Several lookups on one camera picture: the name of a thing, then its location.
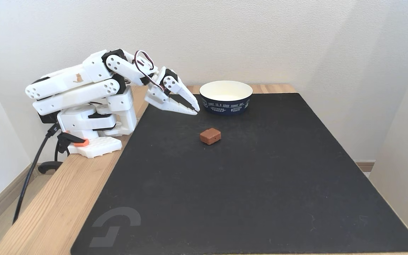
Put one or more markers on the black desk mat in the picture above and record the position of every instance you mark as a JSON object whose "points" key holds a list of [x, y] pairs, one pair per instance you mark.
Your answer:
{"points": [[253, 184]]}

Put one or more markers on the black clamp with orange pad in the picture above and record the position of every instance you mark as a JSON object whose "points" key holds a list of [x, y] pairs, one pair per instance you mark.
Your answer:
{"points": [[72, 139]]}

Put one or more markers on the navy paper bowl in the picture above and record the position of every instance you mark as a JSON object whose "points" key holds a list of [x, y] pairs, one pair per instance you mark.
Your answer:
{"points": [[226, 104]]}

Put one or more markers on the brown block toy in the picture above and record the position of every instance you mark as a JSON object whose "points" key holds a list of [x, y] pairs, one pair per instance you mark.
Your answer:
{"points": [[210, 136]]}

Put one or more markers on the black power adapter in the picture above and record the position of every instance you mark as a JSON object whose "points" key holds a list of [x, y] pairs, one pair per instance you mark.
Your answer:
{"points": [[45, 117]]}

